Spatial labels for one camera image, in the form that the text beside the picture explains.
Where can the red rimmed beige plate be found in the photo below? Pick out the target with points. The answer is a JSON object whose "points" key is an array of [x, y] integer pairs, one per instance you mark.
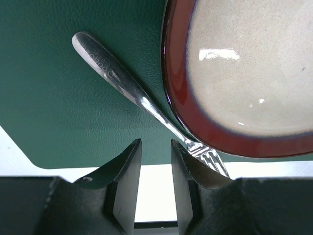
{"points": [[238, 74]]}

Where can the silver fork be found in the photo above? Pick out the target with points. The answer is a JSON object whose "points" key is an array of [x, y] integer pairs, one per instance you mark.
{"points": [[109, 68]]}

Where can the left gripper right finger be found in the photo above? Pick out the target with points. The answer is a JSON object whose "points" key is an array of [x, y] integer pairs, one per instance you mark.
{"points": [[209, 203]]}

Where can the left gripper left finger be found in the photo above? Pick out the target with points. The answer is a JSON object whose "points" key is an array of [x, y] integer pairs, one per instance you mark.
{"points": [[100, 203]]}

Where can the green placemat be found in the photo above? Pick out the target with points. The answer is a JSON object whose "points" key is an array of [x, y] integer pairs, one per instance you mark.
{"points": [[56, 108]]}

